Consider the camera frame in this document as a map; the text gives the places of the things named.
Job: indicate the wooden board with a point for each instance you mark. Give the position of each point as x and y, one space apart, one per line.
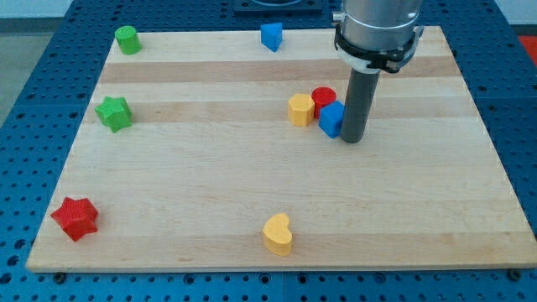
211 156

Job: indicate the green cylinder block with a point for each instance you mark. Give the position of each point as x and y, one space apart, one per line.
127 40

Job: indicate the yellow hexagon block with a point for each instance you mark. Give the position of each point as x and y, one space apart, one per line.
301 109

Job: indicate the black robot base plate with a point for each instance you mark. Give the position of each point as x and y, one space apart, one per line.
276 6

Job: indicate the blue triangle block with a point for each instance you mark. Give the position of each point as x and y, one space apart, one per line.
272 35

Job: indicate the green star block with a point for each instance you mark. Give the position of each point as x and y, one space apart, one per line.
114 113

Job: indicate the red cylinder block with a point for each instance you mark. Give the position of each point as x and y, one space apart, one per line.
322 96

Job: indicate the yellow heart block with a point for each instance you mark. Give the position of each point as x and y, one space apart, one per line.
277 237

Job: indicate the blue cube block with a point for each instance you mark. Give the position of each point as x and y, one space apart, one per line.
330 119

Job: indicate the red star block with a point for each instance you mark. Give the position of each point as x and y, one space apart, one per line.
76 218

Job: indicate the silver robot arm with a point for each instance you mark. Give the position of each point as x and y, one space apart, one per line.
375 35

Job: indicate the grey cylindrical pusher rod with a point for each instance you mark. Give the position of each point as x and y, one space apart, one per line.
359 98

